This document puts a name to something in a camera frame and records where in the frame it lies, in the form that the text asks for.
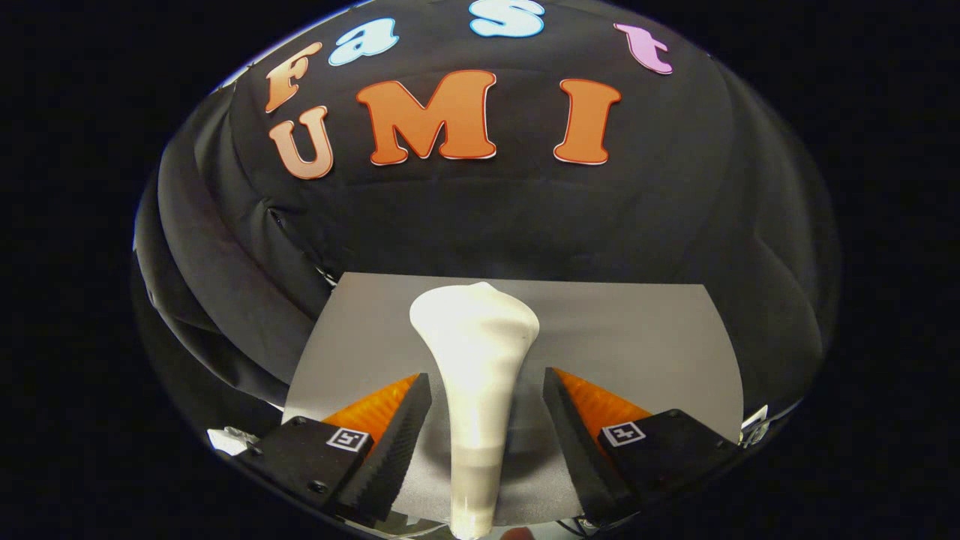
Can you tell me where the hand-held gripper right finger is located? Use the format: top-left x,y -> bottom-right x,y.
543,367 -> 740,529

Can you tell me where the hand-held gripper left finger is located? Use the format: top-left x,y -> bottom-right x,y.
238,373 -> 434,528

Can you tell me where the white garment steamer head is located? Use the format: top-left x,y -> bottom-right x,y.
409,281 -> 541,540

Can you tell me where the grey cabinet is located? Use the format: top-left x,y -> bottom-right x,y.
281,271 -> 745,526

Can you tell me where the white plastic bag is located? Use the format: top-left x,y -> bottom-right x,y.
206,426 -> 260,456

